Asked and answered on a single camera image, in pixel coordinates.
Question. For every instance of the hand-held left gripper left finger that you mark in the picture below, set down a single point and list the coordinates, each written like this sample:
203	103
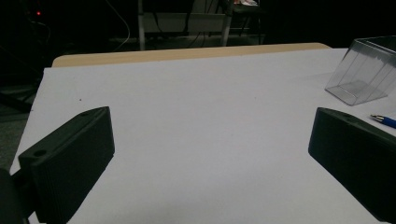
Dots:
71	161

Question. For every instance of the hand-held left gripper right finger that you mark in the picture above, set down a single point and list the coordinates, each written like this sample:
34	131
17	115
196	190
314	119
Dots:
358	152

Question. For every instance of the blue ballpoint pen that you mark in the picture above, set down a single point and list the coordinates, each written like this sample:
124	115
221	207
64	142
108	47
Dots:
386	120

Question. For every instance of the clear plastic box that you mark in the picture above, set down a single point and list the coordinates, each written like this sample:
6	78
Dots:
364	74

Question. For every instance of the white table cover sheet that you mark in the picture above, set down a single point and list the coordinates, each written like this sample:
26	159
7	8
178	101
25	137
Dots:
199	130

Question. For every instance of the red indicator light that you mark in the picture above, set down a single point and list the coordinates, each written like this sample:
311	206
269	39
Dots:
38	13

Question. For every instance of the metal stand leg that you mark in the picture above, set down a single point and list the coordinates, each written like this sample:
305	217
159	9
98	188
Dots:
141	25
226	26

